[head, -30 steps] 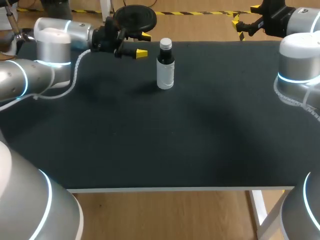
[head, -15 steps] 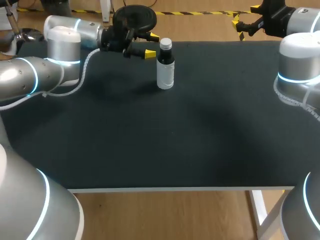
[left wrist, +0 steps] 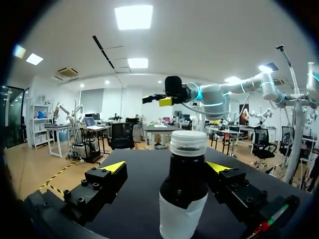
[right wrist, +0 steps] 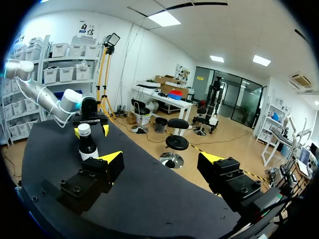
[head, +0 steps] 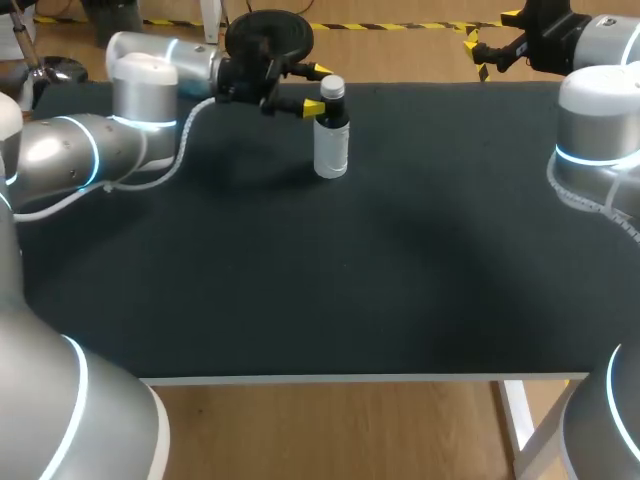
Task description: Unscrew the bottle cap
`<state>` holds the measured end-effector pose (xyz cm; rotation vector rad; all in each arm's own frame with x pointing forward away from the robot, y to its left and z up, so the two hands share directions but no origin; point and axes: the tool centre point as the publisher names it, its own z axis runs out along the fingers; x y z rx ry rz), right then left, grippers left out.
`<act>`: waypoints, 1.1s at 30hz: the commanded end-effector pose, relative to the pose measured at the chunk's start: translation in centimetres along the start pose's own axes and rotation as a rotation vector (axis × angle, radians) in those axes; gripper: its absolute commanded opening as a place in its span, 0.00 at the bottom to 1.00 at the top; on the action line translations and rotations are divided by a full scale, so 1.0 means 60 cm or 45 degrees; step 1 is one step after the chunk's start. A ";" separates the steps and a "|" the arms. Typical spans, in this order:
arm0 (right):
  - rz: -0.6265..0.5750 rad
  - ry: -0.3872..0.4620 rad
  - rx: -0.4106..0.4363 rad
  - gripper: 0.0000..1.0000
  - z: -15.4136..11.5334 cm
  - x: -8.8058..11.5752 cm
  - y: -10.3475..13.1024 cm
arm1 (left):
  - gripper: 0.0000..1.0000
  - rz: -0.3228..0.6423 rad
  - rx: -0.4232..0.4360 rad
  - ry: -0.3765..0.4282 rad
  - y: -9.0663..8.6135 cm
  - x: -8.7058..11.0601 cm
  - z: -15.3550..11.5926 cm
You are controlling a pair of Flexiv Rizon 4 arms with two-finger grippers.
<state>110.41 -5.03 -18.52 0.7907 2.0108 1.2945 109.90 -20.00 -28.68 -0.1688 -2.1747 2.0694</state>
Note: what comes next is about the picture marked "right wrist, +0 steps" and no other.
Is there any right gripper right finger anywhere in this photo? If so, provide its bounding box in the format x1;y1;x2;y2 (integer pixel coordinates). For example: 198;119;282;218
196;152;264;213

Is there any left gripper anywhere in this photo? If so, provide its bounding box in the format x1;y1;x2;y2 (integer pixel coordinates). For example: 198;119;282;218
72;96;110;139

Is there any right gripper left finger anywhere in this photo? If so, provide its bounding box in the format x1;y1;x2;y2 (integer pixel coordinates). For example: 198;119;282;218
56;150;125;216

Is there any dark bottle with white cap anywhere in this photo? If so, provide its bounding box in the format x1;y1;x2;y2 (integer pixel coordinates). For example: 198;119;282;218
77;123;100;161

